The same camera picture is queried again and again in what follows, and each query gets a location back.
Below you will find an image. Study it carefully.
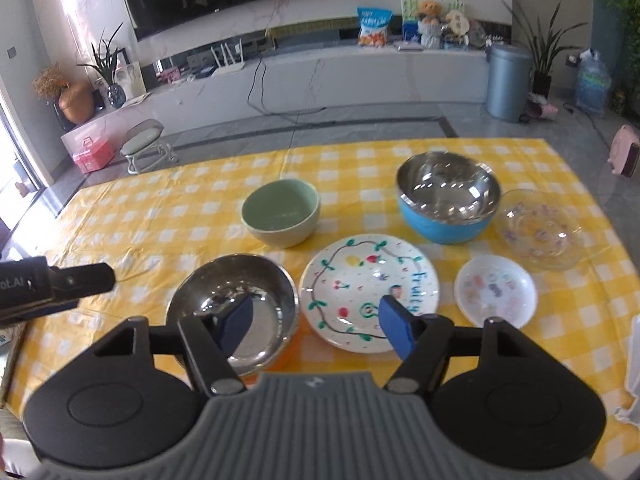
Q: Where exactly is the steel bowl orange outside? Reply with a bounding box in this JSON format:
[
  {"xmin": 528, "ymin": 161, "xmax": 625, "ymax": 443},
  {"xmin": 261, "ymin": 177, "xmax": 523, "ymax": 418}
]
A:
[{"xmin": 166, "ymin": 254, "xmax": 299, "ymax": 377}]

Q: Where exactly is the small white patterned dish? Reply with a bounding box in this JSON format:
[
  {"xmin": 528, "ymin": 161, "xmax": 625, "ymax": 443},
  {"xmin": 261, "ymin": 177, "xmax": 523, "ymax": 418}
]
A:
[{"xmin": 454, "ymin": 255, "xmax": 538, "ymax": 328}]

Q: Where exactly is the white fruity painted plate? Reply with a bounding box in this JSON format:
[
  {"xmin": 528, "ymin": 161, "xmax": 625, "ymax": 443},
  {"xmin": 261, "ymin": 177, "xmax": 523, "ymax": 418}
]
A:
[{"xmin": 299, "ymin": 234, "xmax": 439, "ymax": 354}]

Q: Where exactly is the steel bowl blue outside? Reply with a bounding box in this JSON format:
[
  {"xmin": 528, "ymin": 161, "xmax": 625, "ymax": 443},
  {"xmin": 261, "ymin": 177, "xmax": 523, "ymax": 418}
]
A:
[{"xmin": 395, "ymin": 151, "xmax": 501, "ymax": 245}]

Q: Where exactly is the green ceramic bowl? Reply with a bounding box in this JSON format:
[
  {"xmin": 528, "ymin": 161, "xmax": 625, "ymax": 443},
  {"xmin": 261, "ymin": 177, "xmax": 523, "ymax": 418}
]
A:
[{"xmin": 241, "ymin": 179, "xmax": 321, "ymax": 249}]

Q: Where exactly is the clear glass floral plate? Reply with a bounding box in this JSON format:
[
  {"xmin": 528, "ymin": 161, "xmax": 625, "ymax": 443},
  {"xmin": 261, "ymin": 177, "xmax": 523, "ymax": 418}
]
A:
[{"xmin": 494, "ymin": 190, "xmax": 584, "ymax": 271}]

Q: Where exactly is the yellow checkered tablecloth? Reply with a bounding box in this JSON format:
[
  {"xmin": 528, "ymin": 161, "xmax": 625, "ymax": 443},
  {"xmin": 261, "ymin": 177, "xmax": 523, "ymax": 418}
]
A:
[{"xmin": 3, "ymin": 138, "xmax": 640, "ymax": 470}]

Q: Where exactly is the pink plastic storage box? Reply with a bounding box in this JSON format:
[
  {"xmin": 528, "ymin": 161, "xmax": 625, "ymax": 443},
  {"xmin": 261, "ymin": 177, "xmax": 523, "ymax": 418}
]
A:
[{"xmin": 72, "ymin": 136, "xmax": 115, "ymax": 174}]

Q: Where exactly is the orange round vase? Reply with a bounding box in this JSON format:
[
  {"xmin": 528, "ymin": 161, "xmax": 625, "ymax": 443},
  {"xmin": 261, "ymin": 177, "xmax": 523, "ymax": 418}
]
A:
[{"xmin": 58, "ymin": 80, "xmax": 94, "ymax": 126}]

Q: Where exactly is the potted plant blue vase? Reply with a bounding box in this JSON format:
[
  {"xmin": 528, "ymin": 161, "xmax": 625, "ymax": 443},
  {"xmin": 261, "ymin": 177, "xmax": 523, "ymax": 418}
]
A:
[{"xmin": 78, "ymin": 23, "xmax": 126, "ymax": 110}]

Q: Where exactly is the white marble tv console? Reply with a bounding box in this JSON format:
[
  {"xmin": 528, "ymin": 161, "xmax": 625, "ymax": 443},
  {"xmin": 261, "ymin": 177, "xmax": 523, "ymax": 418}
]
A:
[{"xmin": 61, "ymin": 46, "xmax": 489, "ymax": 154}]

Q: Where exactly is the white wifi router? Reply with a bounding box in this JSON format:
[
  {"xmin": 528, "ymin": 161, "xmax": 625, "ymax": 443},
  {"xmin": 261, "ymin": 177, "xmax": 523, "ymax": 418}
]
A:
[{"xmin": 209, "ymin": 41, "xmax": 245, "ymax": 76}]

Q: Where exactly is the grey metal trash bin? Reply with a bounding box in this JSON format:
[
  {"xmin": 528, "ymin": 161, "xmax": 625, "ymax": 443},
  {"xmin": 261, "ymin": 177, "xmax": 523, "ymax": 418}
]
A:
[{"xmin": 485, "ymin": 44, "xmax": 533, "ymax": 122}]

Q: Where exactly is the blue water jug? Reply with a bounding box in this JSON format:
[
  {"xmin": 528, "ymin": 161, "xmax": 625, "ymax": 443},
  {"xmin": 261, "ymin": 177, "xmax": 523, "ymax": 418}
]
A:
[{"xmin": 575, "ymin": 49, "xmax": 612, "ymax": 117}]

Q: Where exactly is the teddy bear toy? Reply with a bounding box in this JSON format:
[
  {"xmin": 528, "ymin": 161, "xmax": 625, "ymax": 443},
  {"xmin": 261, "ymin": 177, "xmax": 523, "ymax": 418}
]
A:
[{"xmin": 416, "ymin": 0, "xmax": 442, "ymax": 50}]

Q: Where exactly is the tall green floor plant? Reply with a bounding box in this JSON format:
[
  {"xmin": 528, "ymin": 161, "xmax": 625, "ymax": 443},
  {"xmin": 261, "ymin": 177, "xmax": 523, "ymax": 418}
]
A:
[{"xmin": 502, "ymin": 0, "xmax": 588, "ymax": 98}]

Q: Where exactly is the blue snack bag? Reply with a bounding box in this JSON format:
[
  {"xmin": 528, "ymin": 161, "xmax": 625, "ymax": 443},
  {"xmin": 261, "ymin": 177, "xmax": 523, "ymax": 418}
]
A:
[{"xmin": 357, "ymin": 8, "xmax": 393, "ymax": 48}]

